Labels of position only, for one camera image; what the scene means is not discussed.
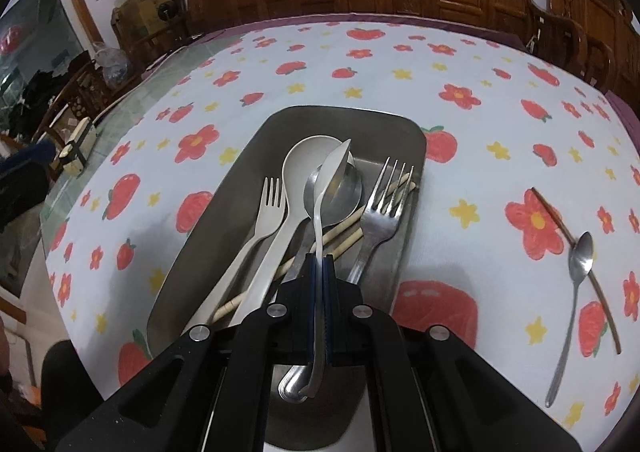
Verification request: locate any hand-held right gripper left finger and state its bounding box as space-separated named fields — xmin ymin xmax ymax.
xmin=52 ymin=254 xmax=321 ymax=452

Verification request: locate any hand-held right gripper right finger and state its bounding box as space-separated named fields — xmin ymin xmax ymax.
xmin=322 ymin=254 xmax=583 ymax=452

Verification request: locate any light wooden chopstick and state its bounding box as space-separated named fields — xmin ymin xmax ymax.
xmin=274 ymin=173 xmax=415 ymax=279
xmin=212 ymin=182 xmax=418 ymax=322

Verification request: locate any white plastic fork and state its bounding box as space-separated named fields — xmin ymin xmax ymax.
xmin=182 ymin=176 xmax=288 ymax=333

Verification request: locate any metal fork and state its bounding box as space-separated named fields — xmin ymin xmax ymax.
xmin=345 ymin=157 xmax=416 ymax=285

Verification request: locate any large metal spoon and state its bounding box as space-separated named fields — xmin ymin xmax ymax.
xmin=277 ymin=163 xmax=363 ymax=403

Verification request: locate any large white ladle spoon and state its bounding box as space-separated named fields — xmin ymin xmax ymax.
xmin=231 ymin=134 xmax=353 ymax=328

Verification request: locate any stainless steel tray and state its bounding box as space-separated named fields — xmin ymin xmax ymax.
xmin=145 ymin=104 xmax=428 ymax=450

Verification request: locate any small metal spoon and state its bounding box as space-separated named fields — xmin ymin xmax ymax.
xmin=544 ymin=231 xmax=595 ymax=408

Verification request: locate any dark brown chopstick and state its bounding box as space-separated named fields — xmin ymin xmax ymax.
xmin=531 ymin=187 xmax=622 ymax=355

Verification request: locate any strawberry flower printed tablecloth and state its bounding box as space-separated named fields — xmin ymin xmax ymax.
xmin=42 ymin=22 xmax=640 ymax=452

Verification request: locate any small cream box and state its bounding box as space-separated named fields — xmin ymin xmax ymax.
xmin=59 ymin=117 xmax=98 ymax=178

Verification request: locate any clear plastic bag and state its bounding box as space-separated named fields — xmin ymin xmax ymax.
xmin=92 ymin=47 xmax=136 ymax=93

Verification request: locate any dark blue cloth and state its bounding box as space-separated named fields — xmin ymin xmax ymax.
xmin=0 ymin=142 xmax=56 ymax=228

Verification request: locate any large cardboard box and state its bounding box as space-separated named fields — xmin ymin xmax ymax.
xmin=111 ymin=0 xmax=188 ymax=40

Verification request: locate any carved wooden armchair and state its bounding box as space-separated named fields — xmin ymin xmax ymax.
xmin=530 ymin=0 xmax=640 ymax=93

